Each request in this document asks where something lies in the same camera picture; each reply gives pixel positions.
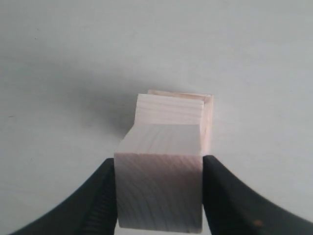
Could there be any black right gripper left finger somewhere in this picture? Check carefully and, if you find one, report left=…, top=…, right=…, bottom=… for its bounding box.
left=13, top=158, right=117, bottom=235

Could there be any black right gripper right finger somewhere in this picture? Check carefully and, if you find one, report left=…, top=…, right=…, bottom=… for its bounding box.
left=202, top=155, right=313, bottom=235

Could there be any medium-large wooden cube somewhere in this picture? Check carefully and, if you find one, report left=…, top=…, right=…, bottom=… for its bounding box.
left=148, top=90, right=214, bottom=156

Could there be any small wooden cube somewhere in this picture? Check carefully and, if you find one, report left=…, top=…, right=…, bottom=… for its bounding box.
left=114, top=124, right=202, bottom=233

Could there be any medium wooden cube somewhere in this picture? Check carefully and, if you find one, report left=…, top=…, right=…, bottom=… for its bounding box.
left=118, top=94, right=205, bottom=159

